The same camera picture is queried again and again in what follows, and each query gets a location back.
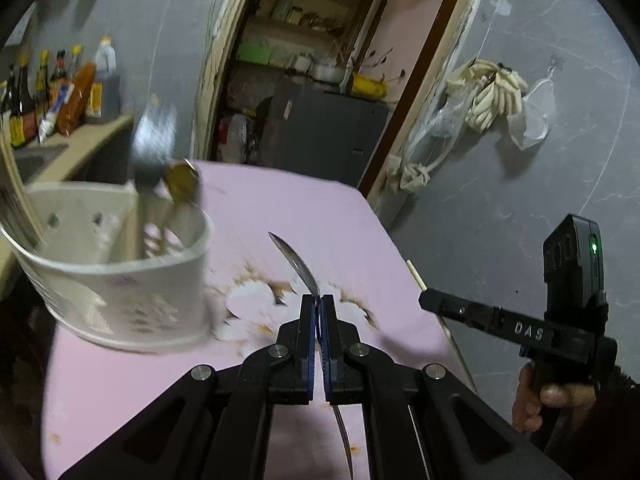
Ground gold spoon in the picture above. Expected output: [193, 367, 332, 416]
[157, 159, 201, 256]

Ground clear plastic bag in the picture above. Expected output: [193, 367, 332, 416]
[506, 66, 556, 151]

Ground steel spoon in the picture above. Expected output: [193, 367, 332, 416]
[269, 232, 354, 479]
[131, 94, 177, 259]

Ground white knotted rag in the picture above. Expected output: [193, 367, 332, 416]
[385, 155, 430, 193]

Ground white plastic utensil basket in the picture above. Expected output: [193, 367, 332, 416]
[1, 182, 214, 353]

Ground steel sink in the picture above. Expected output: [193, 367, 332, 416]
[14, 144, 68, 184]

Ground hanging white cotton gloves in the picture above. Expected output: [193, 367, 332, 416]
[446, 58, 529, 133]

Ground right hand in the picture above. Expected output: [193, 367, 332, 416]
[512, 363, 597, 434]

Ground pink table cloth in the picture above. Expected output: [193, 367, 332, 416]
[41, 162, 471, 479]

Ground dark grey cabinet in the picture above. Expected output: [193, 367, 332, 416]
[257, 79, 390, 188]

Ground yellow container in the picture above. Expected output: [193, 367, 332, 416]
[350, 74, 388, 100]

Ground green box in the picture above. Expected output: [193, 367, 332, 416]
[235, 42, 272, 65]

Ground dark soy sauce bottle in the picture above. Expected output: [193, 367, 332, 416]
[9, 53, 37, 148]

